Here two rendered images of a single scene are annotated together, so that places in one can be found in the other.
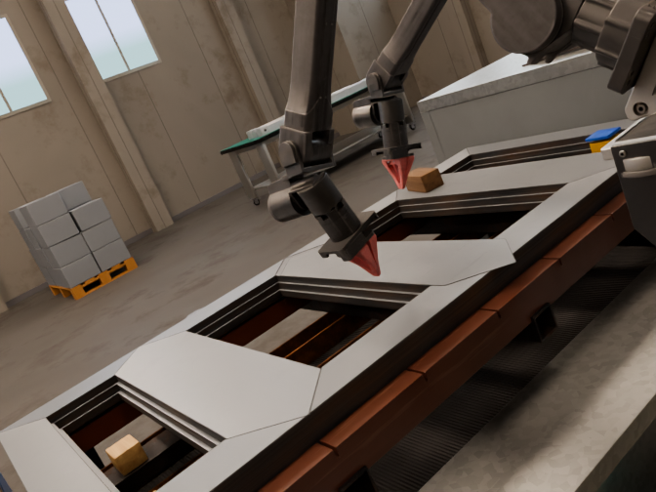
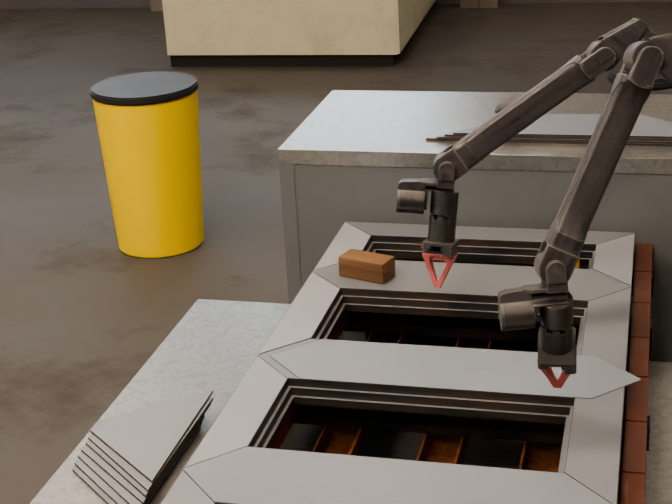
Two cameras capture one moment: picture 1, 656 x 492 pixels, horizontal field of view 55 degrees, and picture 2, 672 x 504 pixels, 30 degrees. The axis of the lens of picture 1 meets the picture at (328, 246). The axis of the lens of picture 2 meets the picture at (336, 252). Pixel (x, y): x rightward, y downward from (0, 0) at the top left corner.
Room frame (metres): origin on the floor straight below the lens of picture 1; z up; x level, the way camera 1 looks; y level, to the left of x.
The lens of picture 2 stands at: (-0.14, 1.61, 2.02)
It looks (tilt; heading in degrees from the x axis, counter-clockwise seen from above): 22 degrees down; 316
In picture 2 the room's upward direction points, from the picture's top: 3 degrees counter-clockwise
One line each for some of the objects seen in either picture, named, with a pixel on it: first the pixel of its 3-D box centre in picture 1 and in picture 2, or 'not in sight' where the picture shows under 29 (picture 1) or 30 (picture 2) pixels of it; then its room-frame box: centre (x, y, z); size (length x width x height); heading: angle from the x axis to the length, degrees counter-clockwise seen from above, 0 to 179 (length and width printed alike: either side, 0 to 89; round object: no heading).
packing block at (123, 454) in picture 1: (126, 454); not in sight; (1.06, 0.48, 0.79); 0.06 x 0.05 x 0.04; 31
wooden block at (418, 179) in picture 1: (422, 180); (366, 266); (1.76, -0.32, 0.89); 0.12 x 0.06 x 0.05; 14
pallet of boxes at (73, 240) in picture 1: (71, 239); not in sight; (7.88, 2.86, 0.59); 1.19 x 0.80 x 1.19; 32
